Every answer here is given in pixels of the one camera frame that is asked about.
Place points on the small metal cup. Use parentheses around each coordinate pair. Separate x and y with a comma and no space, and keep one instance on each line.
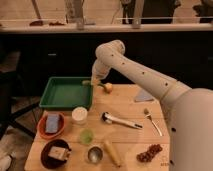
(95,154)

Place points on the silver fork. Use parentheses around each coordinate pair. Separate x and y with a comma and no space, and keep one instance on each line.
(148,116)

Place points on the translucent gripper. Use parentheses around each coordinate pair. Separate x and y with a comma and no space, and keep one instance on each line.
(95,81)

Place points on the blue sponge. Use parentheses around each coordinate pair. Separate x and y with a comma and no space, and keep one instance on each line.
(52,123)

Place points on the grey triangular cloth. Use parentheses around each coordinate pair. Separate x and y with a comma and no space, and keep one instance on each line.
(143,96)

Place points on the tan block in bowl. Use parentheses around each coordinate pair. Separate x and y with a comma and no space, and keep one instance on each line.
(59,153)

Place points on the brown grape bunch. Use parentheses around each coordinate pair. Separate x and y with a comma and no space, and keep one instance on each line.
(149,154)

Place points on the dark brown bowl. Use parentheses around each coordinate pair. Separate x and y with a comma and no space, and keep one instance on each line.
(49,162)

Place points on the green plastic tray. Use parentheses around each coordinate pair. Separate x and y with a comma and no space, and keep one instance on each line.
(66,93)

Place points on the small green cup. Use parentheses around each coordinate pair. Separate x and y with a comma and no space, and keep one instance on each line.
(86,136)

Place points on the small orange fruit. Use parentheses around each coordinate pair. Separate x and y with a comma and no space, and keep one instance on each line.
(108,87)

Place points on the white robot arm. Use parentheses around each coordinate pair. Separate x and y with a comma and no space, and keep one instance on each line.
(190,109)

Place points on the orange bowl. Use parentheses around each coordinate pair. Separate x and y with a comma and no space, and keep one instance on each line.
(42,124)

